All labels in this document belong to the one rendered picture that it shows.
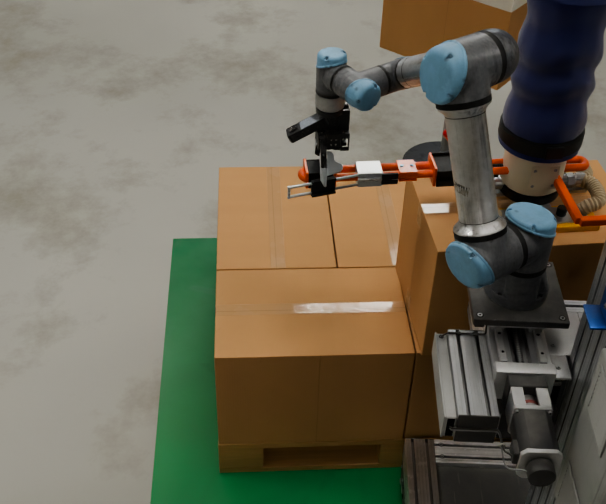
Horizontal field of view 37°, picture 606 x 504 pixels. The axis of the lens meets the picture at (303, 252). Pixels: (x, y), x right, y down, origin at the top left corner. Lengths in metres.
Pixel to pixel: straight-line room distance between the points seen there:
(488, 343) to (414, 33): 2.11
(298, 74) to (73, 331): 2.27
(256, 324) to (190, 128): 2.11
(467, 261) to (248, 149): 2.69
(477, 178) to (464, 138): 0.09
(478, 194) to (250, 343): 1.03
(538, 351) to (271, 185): 1.49
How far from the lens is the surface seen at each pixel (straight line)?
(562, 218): 2.60
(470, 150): 1.90
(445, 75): 1.84
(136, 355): 3.46
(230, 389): 2.77
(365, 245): 3.07
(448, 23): 3.91
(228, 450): 2.99
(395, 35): 4.08
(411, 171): 2.47
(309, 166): 2.45
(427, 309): 2.59
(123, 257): 3.90
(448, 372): 2.11
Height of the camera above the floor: 2.46
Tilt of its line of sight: 39 degrees down
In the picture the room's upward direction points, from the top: 2 degrees clockwise
